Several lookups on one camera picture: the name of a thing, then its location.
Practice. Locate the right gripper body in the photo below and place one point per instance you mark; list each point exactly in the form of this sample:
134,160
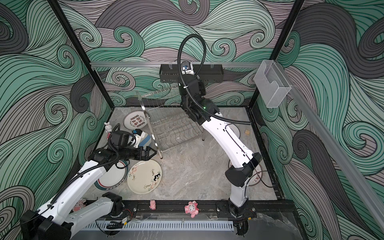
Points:
188,103

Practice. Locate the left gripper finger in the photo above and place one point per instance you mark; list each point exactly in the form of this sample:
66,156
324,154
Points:
152,151
152,157

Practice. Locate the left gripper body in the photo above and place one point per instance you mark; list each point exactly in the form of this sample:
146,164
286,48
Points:
138,154

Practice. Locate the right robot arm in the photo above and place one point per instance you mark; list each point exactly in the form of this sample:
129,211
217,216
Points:
204,112

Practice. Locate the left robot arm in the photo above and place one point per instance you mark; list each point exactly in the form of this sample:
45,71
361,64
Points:
56,220

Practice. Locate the blue striped plate left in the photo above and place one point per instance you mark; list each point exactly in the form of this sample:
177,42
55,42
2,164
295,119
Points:
143,140

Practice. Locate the cream plate floral drawing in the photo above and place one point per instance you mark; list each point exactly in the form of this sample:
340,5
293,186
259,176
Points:
144,177

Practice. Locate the white plate green red rim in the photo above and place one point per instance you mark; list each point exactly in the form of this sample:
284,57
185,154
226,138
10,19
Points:
114,177

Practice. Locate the white plate red characters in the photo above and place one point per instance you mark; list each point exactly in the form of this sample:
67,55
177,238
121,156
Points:
135,120

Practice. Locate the white rabbit figurine pink base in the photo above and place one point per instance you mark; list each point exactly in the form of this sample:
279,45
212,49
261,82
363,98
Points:
108,129

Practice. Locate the small pink figurine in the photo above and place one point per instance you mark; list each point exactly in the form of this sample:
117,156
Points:
152,204

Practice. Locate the white plate dark cloud motif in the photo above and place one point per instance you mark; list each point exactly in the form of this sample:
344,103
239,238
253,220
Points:
235,129

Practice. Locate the pink pig toy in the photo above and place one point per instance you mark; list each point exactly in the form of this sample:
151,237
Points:
192,209

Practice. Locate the pink white sneaker toy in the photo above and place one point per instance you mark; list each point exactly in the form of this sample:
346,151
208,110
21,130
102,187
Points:
79,205

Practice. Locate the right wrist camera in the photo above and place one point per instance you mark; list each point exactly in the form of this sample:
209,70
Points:
187,68

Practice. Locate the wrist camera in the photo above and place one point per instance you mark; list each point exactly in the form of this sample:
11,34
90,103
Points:
187,68
122,139

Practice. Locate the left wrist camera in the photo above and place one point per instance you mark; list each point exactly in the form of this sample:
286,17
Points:
122,139

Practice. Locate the black wall shelf basket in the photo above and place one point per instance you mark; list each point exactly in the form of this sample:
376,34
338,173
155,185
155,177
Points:
207,74

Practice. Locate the steel wire dish rack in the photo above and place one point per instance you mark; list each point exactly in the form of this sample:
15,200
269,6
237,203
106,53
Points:
168,123

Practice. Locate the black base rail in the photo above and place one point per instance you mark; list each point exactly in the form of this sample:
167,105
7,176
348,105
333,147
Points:
220,209

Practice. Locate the aluminium wall rail back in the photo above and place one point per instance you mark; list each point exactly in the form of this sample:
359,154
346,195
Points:
138,64

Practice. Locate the aluminium wall rail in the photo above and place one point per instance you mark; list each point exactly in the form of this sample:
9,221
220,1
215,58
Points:
307,102
138,64

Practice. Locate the white slotted cable duct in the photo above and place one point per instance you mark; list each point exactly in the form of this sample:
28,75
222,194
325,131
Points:
182,225

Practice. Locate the clear acrylic wall holder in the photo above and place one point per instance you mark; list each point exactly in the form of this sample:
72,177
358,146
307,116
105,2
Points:
272,83

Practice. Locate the aluminium wall rail right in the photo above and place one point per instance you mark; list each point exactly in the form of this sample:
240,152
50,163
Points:
307,102

